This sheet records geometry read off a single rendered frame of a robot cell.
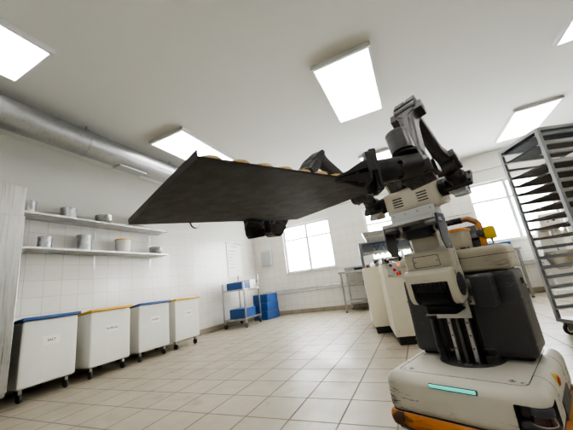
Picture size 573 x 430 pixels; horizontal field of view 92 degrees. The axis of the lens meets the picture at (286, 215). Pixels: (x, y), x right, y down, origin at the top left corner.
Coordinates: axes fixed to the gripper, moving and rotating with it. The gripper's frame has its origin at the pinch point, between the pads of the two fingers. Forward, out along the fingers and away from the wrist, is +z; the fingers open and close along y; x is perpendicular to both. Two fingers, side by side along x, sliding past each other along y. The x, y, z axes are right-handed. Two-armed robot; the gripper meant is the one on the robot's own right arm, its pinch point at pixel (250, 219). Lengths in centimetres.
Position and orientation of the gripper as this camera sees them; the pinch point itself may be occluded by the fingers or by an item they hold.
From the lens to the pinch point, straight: 93.7
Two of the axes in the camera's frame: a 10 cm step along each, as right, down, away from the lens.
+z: -0.5, -2.1, -9.8
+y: -1.8, -9.6, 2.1
